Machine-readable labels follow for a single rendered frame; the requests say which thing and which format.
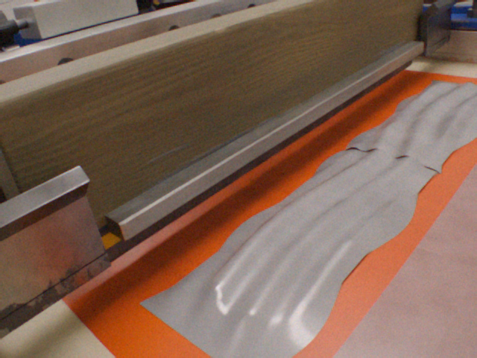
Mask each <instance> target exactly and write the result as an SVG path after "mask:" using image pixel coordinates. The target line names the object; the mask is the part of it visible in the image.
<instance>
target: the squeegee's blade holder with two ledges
mask: <svg viewBox="0 0 477 358"><path fill-rule="evenodd" d="M423 48H424V45H423V42H422V41H411V42H409V43H406V45H404V46H402V47H401V48H398V49H396V50H394V51H392V52H391V53H389V54H386V55H385V56H384V57H381V58H380V59H378V60H375V61H374V62H372V63H370V64H369V65H367V66H365V67H364V68H362V69H360V70H358V71H357V72H354V73H353V74H351V75H349V76H348V77H346V78H344V79H341V80H340V81H338V82H337V83H336V84H334V85H332V86H331V87H329V88H327V89H325V90H323V91H321V92H319V93H318V94H316V95H314V96H312V97H311V98H309V99H306V100H305V101H303V102H301V103H300V104H298V105H297V106H296V107H292V108H291V109H290V110H287V111H286V112H284V113H282V114H280V115H278V116H276V117H275V119H272V120H270V121H269V122H266V123H264V124H263V125H261V126H259V127H257V128H255V129H253V130H252V131H251V132H250V133H248V134H245V135H244V136H241V137H240V138H238V139H235V140H234V141H233V142H231V143H230V144H229V145H226V146H224V147H223V148H220V149H218V150H217V151H215V153H212V154H210V155H209V156H207V157H205V158H203V159H201V160H199V161H197V162H196V163H195V164H194V165H192V166H189V167H188V168H186V169H184V170H182V171H181V172H178V173H177V174H176V175H174V176H172V177H171V178H169V179H167V180H164V181H163V182H161V183H159V184H157V185H156V186H155V187H154V188H151V189H149V190H148V191H146V192H144V193H142V194H141V195H139V196H137V197H135V198H133V200H131V201H128V202H127V203H126V204H123V205H122V206H120V207H118V208H116V209H114V210H112V211H110V212H109V213H108V214H106V215H105V217H106V220H107V224H108V226H109V229H110V233H112V234H114V235H116V236H117V237H119V238H120V239H121V240H122V241H127V240H129V239H132V238H133V237H134V236H135V235H136V234H138V233H140V232H142V231H143V230H144V229H146V228H147V227H150V226H151V225H153V224H155V223H156V222H157V221H158V220H160V219H161V218H163V217H164V216H167V215H168V214H170V213H172V212H173V211H175V210H176V209H179V207H181V206H182V205H184V204H185V203H187V202H188V201H190V200H192V199H193V198H196V197H197V195H199V194H201V193H202V192H205V191H206V190H208V189H209V188H210V187H212V186H214V185H215V184H216V183H218V182H219V181H221V180H223V179H225V178H227V177H228V176H230V175H231V174H232V173H233V172H236V171H237V170H239V169H240V168H242V167H243V166H245V165H247V164H248V163H249V162H251V161H252V160H254V159H256V158H257V157H260V156H261V155H263V154H264V153H265V152H266V151H269V150H270V149H272V148H273V147H274V146H276V145H278V144H280V143H281V142H283V140H285V139H287V138H289V137H290V136H291V135H294V134H296V133H297V132H298V131H300V130H302V129H303V128H304V127H306V126H307V125H309V124H311V123H313V122H314V121H315V120H317V119H319V118H321V117H322V116H324V115H326V113H328V112H329V111H330V110H332V109H334V108H335V107H337V106H339V105H341V104H343V103H344V102H345V101H347V100H349V99H350V98H352V97H353V96H354V95H358V94H359V93H360V92H361V91H362V90H364V89H366V88H367V87H369V86H370V85H371V84H374V83H375V82H377V81H378V80H379V79H381V78H383V77H385V76H386V75H387V74H389V73H391V72H392V71H393V70H395V69H397V68H399V67H400V66H401V65H403V64H404V63H406V62H408V61H409V60H411V59H412V58H414V57H416V56H417V55H419V54H420V53H422V52H423Z"/></svg>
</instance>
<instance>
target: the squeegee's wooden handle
mask: <svg viewBox="0 0 477 358"><path fill-rule="evenodd" d="M423 5H424V2H423V0H277V1H273V2H270V3H267V4H261V5H259V6H255V7H251V8H248V9H245V10H240V11H237V12H235V13H229V14H226V16H221V17H218V18H215V19H211V20H207V21H204V22H199V23H196V24H193V25H188V26H186V27H182V28H178V29H174V31H169V32H166V33H164V34H158V35H156V36H152V37H148V38H145V39H142V40H140V41H137V42H134V43H129V44H127V45H121V46H118V47H115V48H113V49H110V50H108V51H103V52H99V53H97V54H92V55H90V56H88V57H84V58H81V59H79V60H74V61H71V62H68V63H66V64H63V65H60V66H56V67H53V68H50V69H46V70H45V71H42V72H38V73H35V74H32V75H28V76H25V77H22V78H20V79H17V80H14V81H9V82H7V83H5V84H0V185H1V188H2V190H3V192H4V194H5V197H6V199H7V200H8V201H9V200H10V199H12V198H15V197H16V196H18V195H21V194H22V193H24V192H26V191H28V190H29V189H32V188H34V187H36V186H39V185H40V184H42V183H45V182H47V181H49V180H51V179H53V178H55V177H58V176H60V175H62V174H63V173H64V172H67V171H69V170H71V169H73V168H75V167H77V166H80V167H81V168H82V169H83V171H84V172H85V175H86V176H87V177H88V178H89V186H88V190H87V192H86V198H87V201H88V203H89V207H90V210H91V211H92V213H93V216H94V218H95V222H96V224H97V226H98V231H99V233H100V235H101V237H102V236H105V235H106V234H108V233H109V232H110V229H109V226H108V224H107V220H106V217H105V215H106V214H108V213H109V212H110V211H112V210H114V209H116V208H118V207H120V206H122V205H123V204H126V203H127V202H128V201H131V200H133V198H135V197H137V196H139V195H141V194H142V193H144V192H146V191H148V190H149V189H151V188H154V187H155V186H156V185H157V184H159V183H161V182H163V181H164V180H167V179H169V178H171V177H172V176H174V175H176V174H177V173H178V172H181V171H182V170H184V169H186V168H188V167H189V166H192V165H194V164H195V163H196V162H197V161H199V160H201V159H203V158H205V157H207V156H209V155H210V154H212V153H215V151H217V150H218V149H220V148H223V147H224V146H226V145H229V144H230V143H231V142H233V141H234V140H235V139H238V138H240V137H241V136H244V135H245V134H248V133H250V132H251V131H252V130H253V129H255V128H257V127H259V126H261V125H263V124H264V123H266V122H269V121H270V120H272V119H275V117H276V116H278V115H280V114H282V113H284V112H286V111H287V110H290V109H291V108H292V107H296V106H297V105H298V104H300V103H301V102H303V101H305V100H306V99H309V98H311V97H312V96H314V95H316V94H318V93H319V92H321V91H323V90H325V89H327V88H329V87H331V86H332V85H334V84H336V83H337V82H338V81H340V80H341V79H344V78H346V77H348V76H349V75H351V74H353V73H354V72H357V71H358V70H360V69H362V68H364V67H365V66H367V65H369V64H370V63H372V62H374V61H375V60H378V59H380V58H381V57H384V56H385V55H386V54H389V53H391V52H392V51H394V50H396V49H398V48H401V47H402V46H404V45H406V43H409V42H411V41H420V26H421V21H420V16H421V14H422V13H423Z"/></svg>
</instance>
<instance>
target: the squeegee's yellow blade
mask: <svg viewBox="0 0 477 358"><path fill-rule="evenodd" d="M101 239H102V241H103V243H104V248H105V249H106V250H107V249H108V248H110V247H112V246H113V245H115V244H116V243H117V242H120V241H121V239H120V238H119V237H117V236H116V235H114V234H112V233H108V234H106V235H105V236H102V237H101Z"/></svg>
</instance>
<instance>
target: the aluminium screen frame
mask: <svg viewBox="0 0 477 358"><path fill-rule="evenodd" d="M449 36H450V41H449V42H448V43H446V44H445V45H443V46H441V47H440V48H439V49H437V51H435V52H433V53H432V54H430V55H429V56H428V57H420V56H416V58H418V59H429V60H442V61H454V62H467V63H477V31H471V30H470V29H450V34H449Z"/></svg>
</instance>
